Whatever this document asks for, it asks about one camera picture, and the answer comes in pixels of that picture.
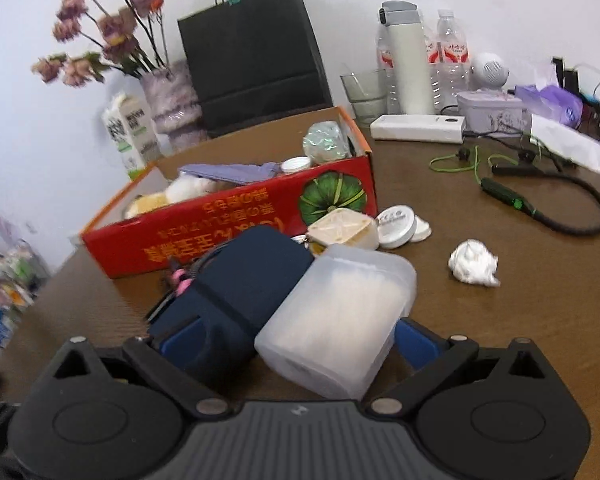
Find clear drinking glass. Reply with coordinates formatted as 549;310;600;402
340;69;390;128

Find white thermos bottle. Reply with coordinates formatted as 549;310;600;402
378;1;437;116

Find glass stirring rod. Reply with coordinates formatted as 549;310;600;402
345;64;369;99

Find dried pink flowers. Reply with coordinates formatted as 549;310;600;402
31;0;173;88

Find clear plastic water bottle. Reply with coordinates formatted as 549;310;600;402
435;9;473;111
422;25;441;111
375;22;401;113

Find dark navy pouch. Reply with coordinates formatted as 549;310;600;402
145;225;315;386

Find white jar cap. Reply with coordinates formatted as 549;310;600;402
280;156;313;175

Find crumpled white tissue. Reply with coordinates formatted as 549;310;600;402
448;239;502;288

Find pink keychain charm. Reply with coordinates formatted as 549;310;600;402
167;255;192;301

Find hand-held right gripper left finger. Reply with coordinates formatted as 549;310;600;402
47;319;231;419

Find beige square container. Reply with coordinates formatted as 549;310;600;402
307;207;379;252

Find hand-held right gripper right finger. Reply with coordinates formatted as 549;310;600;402
367;318;556;419

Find pale yellow soft item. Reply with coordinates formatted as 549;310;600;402
125;194;170;218

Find white plush toy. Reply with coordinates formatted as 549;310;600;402
165;172;216;206

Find green black neckband earphones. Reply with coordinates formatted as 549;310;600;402
429;145;600;236

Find black electronic device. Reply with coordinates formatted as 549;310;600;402
552;57;581;93

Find white milk carton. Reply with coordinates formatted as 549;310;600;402
101;91;162;182

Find translucent plastic storage box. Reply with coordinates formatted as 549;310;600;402
254;244;417;400

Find white round speaker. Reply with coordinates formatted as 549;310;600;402
471;52;511;90

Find white paper bag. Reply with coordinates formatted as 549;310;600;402
529;115;600;180

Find purple pencil case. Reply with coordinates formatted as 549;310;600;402
178;161;283;183

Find red cardboard box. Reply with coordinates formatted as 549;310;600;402
80;105;379;281

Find pale printed tin box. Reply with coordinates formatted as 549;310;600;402
456;89;525;137

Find white power bank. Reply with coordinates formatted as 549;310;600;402
370;114;467;143

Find black paper bag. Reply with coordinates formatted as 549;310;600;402
177;0;334;138

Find white round tin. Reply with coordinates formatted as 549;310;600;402
376;205;417;250

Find brown wooden desktop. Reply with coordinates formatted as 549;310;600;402
0;127;600;461

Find black charging cable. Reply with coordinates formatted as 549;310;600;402
440;104;576;168

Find cluttered storage shelf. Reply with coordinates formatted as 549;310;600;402
0;240;51;351

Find mottled purple vase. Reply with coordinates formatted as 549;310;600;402
139;60;208;153

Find purple tissue pack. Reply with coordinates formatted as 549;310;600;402
515;84;585;128

